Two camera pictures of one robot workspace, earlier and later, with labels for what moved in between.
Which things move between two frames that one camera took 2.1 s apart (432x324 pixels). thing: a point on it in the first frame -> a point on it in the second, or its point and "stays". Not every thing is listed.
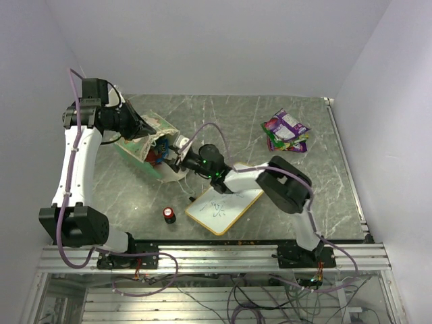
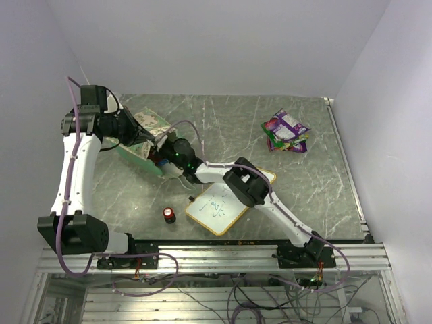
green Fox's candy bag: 284,145 stays
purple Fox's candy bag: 285,126 stays
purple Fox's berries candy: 302,147 stays
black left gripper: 138,126 -> 136,133
